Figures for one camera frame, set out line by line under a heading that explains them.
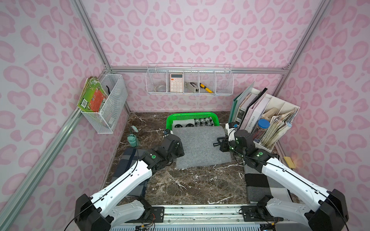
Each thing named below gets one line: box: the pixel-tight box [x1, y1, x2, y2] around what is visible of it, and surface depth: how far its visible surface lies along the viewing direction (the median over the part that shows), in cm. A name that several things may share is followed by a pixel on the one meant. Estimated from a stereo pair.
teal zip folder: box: [228, 80, 255, 124], surface depth 89 cm
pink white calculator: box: [170, 73, 184, 93], surface depth 97 cm
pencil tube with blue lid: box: [252, 118, 270, 143], surface depth 90 cm
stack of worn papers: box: [260, 108, 297, 149], surface depth 85 cm
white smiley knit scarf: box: [172, 116, 215, 128], surface depth 107 cm
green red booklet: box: [77, 76, 108, 113], surface depth 73 cm
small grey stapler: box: [184, 81, 199, 93], surface depth 102 cm
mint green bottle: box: [127, 133, 140, 148], surface depth 97 cm
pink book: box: [239, 93, 271, 133], surface depth 90 cm
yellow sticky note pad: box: [283, 156, 296, 169], surface depth 97 cm
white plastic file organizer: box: [251, 87, 301, 153], surface depth 88 cm
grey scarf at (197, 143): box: [172, 125, 232, 170], surface depth 78 cm
